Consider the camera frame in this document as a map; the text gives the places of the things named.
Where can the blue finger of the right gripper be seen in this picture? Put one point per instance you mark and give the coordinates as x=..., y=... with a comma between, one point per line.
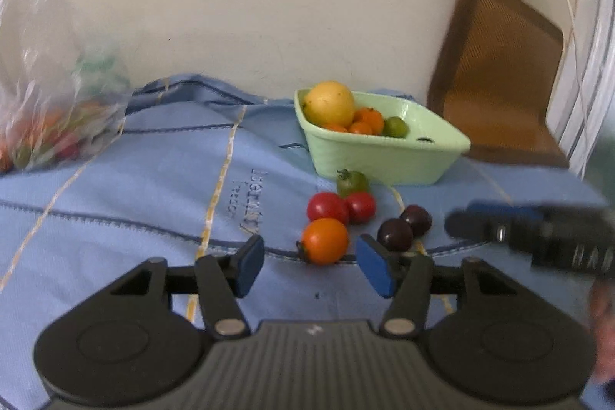
x=493, y=211

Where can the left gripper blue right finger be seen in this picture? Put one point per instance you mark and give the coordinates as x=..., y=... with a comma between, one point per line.
x=405, y=280

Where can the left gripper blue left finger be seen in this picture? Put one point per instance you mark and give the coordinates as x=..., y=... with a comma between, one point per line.
x=221, y=281

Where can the dark purple plum front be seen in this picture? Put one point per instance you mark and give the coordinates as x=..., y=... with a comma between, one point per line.
x=395, y=235

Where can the dark purple plum back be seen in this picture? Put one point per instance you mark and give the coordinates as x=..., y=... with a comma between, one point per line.
x=418, y=218

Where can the red tomato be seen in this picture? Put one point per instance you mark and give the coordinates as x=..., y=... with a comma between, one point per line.
x=361, y=207
x=327, y=205

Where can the orange tomato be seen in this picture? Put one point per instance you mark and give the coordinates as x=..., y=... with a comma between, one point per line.
x=323, y=242

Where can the large orange with stem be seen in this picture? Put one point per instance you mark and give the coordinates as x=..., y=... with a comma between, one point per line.
x=372, y=117

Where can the orange mandarin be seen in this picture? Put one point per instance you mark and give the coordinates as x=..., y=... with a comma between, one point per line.
x=361, y=127
x=335, y=128

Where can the large yellow grapefruit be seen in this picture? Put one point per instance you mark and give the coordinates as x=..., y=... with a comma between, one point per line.
x=329, y=102

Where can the green lime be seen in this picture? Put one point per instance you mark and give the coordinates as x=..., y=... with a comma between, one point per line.
x=395, y=127

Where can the person's right hand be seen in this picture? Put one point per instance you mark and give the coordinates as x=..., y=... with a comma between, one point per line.
x=601, y=309

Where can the light green plastic basin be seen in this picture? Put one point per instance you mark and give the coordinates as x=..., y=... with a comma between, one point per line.
x=386, y=160

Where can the green tomato with stem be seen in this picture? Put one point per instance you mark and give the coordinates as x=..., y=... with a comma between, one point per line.
x=351, y=182

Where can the blue checked bed sheet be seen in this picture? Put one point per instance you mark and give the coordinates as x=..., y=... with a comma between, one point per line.
x=195, y=155

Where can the brown woven seat cushion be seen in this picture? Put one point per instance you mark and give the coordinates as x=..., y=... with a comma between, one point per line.
x=494, y=78

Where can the clear plastic bag of fruit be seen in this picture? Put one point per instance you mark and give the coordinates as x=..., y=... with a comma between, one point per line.
x=64, y=94

